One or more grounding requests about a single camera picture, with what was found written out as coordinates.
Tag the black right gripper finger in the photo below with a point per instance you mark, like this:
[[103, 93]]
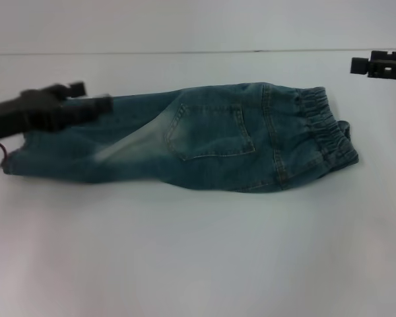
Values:
[[391, 56], [361, 65]]

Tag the blue denim shorts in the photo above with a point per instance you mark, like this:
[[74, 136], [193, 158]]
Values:
[[198, 138]]

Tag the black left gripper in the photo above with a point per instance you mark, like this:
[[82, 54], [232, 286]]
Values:
[[26, 110]]

